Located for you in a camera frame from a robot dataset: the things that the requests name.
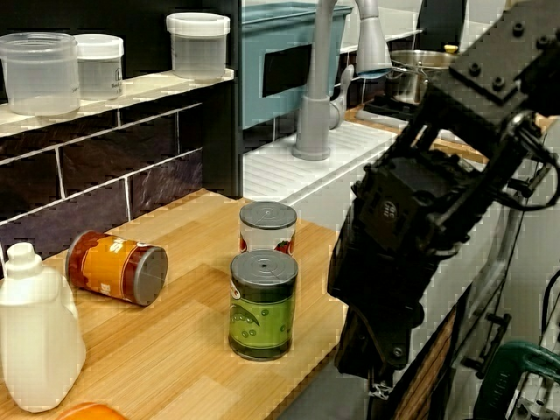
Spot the orange beans can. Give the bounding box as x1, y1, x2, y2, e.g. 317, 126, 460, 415
65, 230, 170, 306

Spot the black cable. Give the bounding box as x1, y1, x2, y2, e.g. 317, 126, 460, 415
540, 267, 560, 340

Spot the black cabinet handle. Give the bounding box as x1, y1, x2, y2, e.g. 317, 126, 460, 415
507, 165, 548, 199
461, 312, 512, 380

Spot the grey toy faucet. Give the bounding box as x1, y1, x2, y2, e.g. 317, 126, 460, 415
291, 0, 394, 162

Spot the teal plastic bin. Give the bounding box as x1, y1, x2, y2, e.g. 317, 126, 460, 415
241, 2, 354, 131

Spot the black kitchen frame post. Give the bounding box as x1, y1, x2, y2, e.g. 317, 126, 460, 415
415, 0, 468, 53
201, 0, 245, 200

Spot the orange salmon sushi toy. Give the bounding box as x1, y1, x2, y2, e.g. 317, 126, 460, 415
55, 402, 129, 420

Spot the white toy sink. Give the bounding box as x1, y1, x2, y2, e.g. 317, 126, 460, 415
242, 120, 512, 399

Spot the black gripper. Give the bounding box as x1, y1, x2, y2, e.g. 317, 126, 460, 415
326, 150, 483, 393

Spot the green peas can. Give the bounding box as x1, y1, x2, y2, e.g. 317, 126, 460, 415
228, 249, 299, 361

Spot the grey toy stove top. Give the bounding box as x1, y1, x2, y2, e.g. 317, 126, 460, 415
354, 94, 424, 132

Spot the clear lidless plastic jar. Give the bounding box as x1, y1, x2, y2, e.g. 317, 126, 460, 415
0, 32, 81, 117

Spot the white plastic detergent bottle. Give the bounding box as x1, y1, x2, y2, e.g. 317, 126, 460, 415
0, 242, 88, 415

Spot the labelled jar with white lid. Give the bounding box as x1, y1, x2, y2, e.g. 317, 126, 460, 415
73, 33, 125, 101

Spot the white tomato can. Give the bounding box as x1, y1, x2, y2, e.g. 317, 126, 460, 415
238, 200, 298, 256

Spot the steel cooking pot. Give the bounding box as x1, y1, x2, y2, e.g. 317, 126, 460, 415
384, 48, 459, 106

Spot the plain jar with white lid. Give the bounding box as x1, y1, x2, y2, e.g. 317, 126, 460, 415
165, 11, 231, 82

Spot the green clamp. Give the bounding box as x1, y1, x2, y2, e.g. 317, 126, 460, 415
474, 340, 560, 420

